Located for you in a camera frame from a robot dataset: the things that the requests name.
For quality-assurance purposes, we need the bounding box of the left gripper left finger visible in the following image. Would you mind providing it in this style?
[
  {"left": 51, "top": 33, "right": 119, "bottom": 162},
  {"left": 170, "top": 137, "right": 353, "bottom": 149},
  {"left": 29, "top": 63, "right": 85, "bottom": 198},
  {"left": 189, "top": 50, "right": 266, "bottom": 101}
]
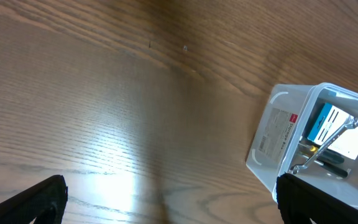
[{"left": 0, "top": 175, "right": 68, "bottom": 224}]

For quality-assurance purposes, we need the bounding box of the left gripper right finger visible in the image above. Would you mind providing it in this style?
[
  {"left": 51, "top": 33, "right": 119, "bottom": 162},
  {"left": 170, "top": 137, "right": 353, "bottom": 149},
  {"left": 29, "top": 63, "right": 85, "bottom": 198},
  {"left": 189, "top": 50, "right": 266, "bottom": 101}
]
[{"left": 276, "top": 174, "right": 358, "bottom": 224}]

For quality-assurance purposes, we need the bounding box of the black yellow screwdriver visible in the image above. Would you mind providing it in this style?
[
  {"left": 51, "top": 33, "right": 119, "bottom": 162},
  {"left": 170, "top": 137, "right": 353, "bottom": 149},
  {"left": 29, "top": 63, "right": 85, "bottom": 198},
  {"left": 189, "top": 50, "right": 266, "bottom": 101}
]
[{"left": 298, "top": 143, "right": 344, "bottom": 165}]

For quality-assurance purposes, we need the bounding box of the clear plastic storage container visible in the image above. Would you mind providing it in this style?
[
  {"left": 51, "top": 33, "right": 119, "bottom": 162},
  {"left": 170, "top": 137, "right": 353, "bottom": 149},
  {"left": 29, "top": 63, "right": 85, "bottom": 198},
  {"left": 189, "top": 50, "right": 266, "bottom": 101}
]
[{"left": 246, "top": 83, "right": 358, "bottom": 209}]

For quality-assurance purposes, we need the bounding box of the blue white screw box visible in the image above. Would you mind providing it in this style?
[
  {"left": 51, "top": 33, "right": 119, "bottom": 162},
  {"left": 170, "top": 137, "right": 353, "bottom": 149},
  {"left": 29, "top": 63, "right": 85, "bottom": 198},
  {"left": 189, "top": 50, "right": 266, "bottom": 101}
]
[{"left": 307, "top": 103, "right": 358, "bottom": 160}]

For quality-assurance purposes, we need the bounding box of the silver combination wrench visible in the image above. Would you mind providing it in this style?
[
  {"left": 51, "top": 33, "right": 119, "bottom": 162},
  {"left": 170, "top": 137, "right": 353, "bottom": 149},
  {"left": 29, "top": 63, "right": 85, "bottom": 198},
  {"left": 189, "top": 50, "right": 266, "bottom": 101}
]
[{"left": 289, "top": 116, "right": 358, "bottom": 174}]

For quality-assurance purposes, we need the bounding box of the small black-handled hammer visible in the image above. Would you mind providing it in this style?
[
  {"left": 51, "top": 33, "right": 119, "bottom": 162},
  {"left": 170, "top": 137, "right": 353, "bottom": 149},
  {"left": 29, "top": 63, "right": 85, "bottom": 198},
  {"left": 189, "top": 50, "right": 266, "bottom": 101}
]
[{"left": 314, "top": 159, "right": 349, "bottom": 179}]

